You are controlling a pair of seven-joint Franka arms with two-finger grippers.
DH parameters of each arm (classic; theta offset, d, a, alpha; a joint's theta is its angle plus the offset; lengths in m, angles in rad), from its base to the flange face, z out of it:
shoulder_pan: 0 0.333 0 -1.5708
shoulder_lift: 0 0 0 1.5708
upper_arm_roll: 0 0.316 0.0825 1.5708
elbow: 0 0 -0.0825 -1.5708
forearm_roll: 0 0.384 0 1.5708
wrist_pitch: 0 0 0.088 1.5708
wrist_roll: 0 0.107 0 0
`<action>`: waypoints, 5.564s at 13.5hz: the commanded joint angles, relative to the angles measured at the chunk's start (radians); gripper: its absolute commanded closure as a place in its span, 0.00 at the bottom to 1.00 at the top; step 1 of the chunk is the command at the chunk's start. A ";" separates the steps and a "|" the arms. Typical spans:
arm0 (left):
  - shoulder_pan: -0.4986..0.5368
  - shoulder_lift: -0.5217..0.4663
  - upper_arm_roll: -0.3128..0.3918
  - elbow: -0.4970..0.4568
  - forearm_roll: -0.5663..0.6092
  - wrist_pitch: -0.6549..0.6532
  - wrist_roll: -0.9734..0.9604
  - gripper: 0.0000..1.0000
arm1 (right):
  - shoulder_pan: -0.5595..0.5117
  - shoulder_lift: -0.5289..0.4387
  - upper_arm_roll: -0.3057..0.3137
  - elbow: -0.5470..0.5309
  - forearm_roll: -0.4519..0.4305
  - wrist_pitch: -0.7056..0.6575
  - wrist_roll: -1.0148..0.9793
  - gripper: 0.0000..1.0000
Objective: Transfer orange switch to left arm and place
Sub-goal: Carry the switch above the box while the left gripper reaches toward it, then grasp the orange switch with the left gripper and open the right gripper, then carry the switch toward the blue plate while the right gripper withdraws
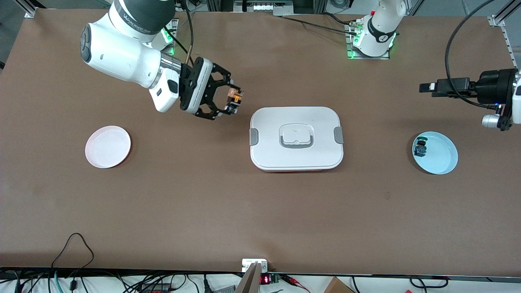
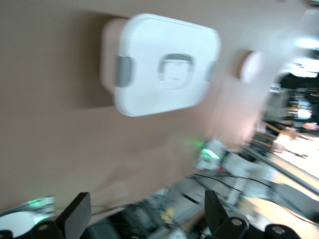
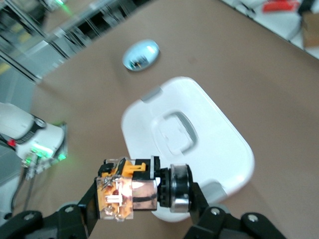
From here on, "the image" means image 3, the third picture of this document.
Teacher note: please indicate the orange and black switch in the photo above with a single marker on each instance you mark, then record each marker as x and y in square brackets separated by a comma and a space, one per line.
[139, 189]

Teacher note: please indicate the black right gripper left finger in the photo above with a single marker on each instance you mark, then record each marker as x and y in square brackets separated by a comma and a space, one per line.
[87, 211]

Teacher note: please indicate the white lidded box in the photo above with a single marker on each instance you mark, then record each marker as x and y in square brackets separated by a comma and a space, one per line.
[219, 139]

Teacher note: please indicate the red object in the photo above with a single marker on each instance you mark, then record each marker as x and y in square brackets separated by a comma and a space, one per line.
[281, 6]

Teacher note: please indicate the light blue round plate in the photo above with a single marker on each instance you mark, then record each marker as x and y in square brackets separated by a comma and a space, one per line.
[147, 49]

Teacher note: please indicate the brown cardboard box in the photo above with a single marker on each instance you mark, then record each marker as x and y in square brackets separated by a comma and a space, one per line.
[311, 30]

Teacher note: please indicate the aluminium profile rail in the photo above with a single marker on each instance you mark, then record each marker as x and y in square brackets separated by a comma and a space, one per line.
[49, 39]

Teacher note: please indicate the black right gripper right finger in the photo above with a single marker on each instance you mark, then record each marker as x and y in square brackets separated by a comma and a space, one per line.
[202, 214]

